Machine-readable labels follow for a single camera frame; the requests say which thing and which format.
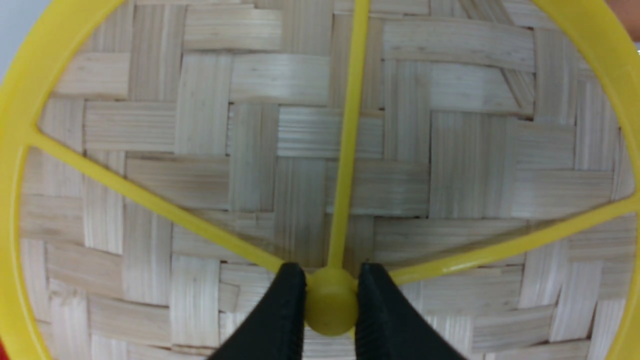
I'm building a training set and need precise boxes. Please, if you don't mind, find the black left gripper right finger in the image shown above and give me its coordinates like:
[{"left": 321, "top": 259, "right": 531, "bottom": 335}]
[{"left": 355, "top": 263, "right": 465, "bottom": 360}]

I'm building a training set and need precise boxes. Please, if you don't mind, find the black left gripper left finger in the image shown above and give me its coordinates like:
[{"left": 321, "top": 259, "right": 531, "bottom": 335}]
[{"left": 209, "top": 263, "right": 306, "bottom": 360}]

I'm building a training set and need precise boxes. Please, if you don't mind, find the yellow rimmed bamboo steamer lid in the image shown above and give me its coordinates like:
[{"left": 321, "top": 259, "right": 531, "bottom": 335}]
[{"left": 1, "top": 0, "right": 639, "bottom": 360}]

